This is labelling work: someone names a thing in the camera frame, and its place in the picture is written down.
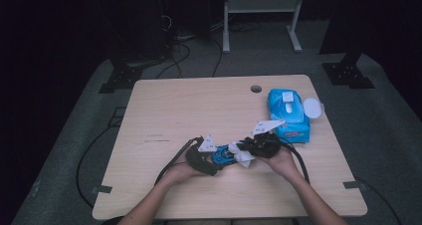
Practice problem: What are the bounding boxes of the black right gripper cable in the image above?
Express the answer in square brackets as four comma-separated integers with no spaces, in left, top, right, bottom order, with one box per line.
[280,139,312,186]

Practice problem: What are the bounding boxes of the grey tape strip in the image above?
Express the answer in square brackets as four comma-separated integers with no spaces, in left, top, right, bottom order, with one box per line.
[342,180,368,190]
[91,184,113,195]

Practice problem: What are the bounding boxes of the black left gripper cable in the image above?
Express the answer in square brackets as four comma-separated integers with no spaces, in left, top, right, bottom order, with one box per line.
[153,135,204,186]

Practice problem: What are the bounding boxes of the person's left hand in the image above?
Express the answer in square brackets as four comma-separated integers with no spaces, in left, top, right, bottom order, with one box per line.
[163,160,205,190]

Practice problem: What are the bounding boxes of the person's right hand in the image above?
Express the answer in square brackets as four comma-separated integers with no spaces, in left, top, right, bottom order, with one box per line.
[257,147,302,183]

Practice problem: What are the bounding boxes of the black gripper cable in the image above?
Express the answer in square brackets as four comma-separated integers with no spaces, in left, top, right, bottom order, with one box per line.
[153,135,204,186]
[280,139,312,186]

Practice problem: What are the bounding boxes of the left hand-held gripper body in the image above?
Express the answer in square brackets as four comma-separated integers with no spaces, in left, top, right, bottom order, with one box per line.
[184,134,218,172]

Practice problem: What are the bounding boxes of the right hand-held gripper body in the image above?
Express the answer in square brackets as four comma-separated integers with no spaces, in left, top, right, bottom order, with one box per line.
[251,119,286,159]

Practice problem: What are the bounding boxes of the blue wet wipes pack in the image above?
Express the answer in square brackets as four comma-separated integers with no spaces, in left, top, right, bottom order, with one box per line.
[267,88,325,144]

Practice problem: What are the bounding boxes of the black stand base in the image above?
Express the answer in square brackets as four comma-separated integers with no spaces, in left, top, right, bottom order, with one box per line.
[98,57,144,95]
[321,50,376,90]

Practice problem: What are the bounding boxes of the black floor cable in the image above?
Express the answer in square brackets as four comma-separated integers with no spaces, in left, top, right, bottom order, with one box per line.
[76,107,127,209]
[354,175,403,225]

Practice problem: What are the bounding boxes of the white metal stand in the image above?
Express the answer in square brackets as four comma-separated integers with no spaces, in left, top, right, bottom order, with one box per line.
[222,0,307,55]

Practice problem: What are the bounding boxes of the white wet wipe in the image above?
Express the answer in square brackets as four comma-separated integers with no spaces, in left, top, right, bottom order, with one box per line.
[228,139,256,168]

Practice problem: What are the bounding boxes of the black looped cable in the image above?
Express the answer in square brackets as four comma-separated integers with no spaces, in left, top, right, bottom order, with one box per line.
[155,35,224,80]

